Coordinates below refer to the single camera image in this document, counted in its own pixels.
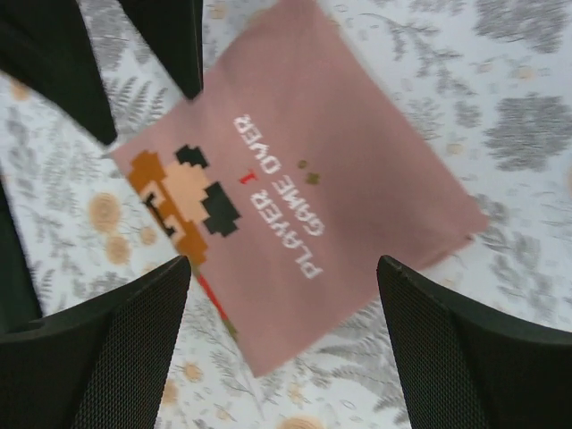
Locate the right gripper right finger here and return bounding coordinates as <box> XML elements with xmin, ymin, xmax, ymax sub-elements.
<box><xmin>377</xmin><ymin>257</ymin><xmax>571</xmax><ymax>429</ymax></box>

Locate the floral table mat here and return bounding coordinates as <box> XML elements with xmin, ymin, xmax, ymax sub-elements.
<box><xmin>1</xmin><ymin>1</ymin><xmax>571</xmax><ymax>428</ymax></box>

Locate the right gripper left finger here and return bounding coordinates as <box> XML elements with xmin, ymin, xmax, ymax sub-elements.
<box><xmin>1</xmin><ymin>256</ymin><xmax>191</xmax><ymax>429</ymax></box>

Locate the pink t shirt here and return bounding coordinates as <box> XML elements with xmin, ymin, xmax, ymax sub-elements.
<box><xmin>112</xmin><ymin>1</ymin><xmax>487</xmax><ymax>376</ymax></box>

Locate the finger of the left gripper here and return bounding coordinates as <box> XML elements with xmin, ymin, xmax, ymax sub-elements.
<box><xmin>120</xmin><ymin>0</ymin><xmax>204</xmax><ymax>99</ymax></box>
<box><xmin>1</xmin><ymin>0</ymin><xmax>117</xmax><ymax>146</ymax></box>

